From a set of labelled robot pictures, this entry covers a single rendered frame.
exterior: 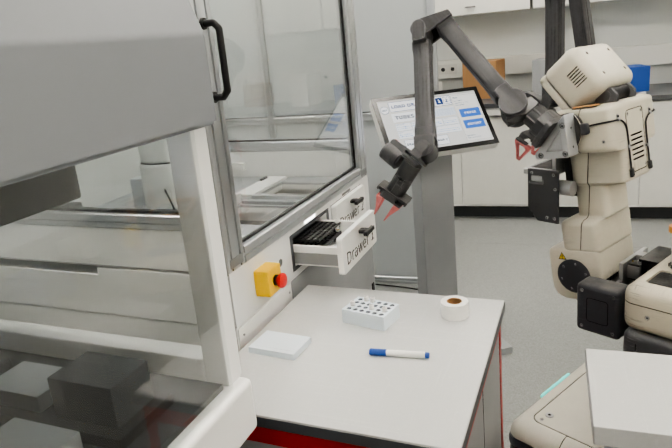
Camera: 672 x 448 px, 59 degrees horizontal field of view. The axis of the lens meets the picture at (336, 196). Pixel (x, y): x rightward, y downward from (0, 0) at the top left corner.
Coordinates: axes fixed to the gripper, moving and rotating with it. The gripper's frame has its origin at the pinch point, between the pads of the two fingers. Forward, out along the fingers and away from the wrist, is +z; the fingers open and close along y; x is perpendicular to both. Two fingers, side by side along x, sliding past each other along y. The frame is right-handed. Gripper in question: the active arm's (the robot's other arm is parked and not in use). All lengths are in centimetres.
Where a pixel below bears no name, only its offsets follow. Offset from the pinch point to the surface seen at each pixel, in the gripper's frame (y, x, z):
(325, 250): 6.6, 15.8, 12.0
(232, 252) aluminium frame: 21, 47, 9
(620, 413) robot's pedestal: -63, 57, -21
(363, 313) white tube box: -13.0, 35.5, 8.9
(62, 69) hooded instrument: 28, 112, -45
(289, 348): -4, 52, 18
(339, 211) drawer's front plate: 14.4, -16.7, 15.4
